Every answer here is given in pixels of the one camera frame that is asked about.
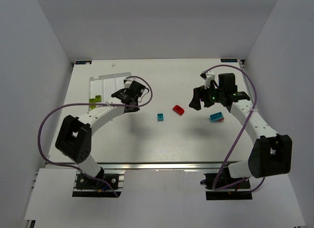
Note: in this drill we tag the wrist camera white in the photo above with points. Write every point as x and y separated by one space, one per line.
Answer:
128 82
208 76

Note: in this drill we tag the red sloped lego brick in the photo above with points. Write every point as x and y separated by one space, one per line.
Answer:
179 110

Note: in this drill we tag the left blue corner label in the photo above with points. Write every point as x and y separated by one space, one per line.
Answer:
86 62

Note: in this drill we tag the large teal lego brick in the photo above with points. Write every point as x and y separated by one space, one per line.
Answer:
216 116

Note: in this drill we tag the small blue lego brick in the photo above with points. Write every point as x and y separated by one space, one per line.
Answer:
160 117

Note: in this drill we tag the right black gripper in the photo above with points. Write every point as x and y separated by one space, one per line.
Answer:
202 96

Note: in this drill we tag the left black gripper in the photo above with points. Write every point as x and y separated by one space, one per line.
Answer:
123 96

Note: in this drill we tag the white divided sorting tray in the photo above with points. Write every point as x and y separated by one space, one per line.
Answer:
105 85

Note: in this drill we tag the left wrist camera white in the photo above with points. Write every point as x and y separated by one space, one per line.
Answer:
128 82

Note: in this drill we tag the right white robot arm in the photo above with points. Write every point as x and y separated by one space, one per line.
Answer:
271 153

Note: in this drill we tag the right blue corner label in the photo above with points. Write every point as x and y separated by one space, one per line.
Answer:
228 60

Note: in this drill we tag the blue corner label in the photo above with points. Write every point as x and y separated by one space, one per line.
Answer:
228 60
86 62

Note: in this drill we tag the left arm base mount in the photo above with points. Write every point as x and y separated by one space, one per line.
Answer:
85 187

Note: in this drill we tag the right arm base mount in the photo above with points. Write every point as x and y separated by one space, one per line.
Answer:
239 191

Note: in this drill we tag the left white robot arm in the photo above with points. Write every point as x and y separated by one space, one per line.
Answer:
74 139

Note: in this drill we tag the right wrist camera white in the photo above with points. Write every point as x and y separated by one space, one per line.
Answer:
208 76

